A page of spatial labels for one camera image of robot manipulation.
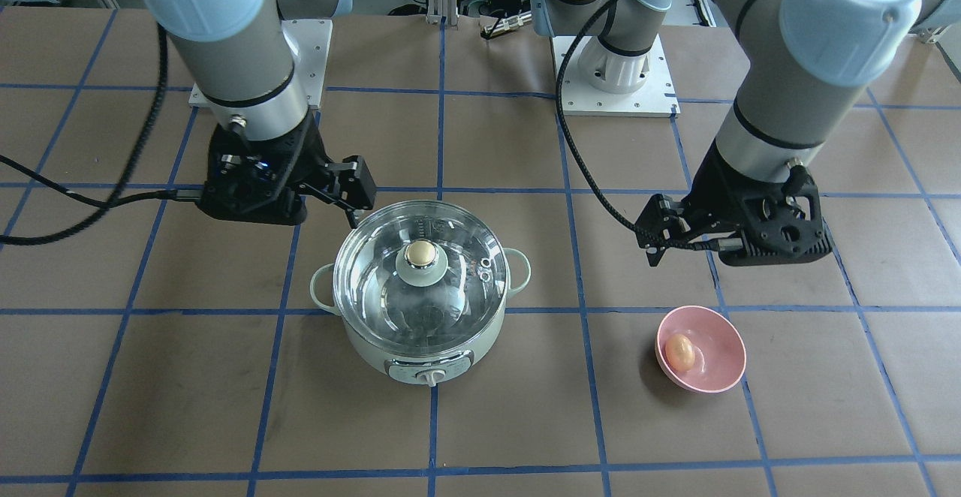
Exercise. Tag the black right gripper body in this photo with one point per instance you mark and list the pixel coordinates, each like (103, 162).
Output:
(309, 153)

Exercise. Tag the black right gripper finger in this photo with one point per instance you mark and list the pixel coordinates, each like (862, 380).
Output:
(353, 217)

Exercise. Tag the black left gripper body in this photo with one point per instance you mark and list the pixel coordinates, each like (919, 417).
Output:
(719, 188)

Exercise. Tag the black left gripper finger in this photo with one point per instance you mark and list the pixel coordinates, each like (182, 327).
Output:
(654, 255)

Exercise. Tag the glass pot lid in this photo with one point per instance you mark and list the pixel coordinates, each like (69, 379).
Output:
(420, 277)

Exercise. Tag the brown egg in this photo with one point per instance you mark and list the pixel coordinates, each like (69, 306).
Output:
(679, 352)

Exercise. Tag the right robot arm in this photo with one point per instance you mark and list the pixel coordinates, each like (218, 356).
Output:
(203, 20)

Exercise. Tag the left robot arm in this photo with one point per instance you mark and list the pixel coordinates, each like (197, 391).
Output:
(809, 61)

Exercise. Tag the pale green electric pot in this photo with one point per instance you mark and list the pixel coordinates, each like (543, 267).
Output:
(435, 368)

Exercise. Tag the pink plastic bowl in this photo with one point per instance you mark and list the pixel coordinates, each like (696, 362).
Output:
(721, 355)

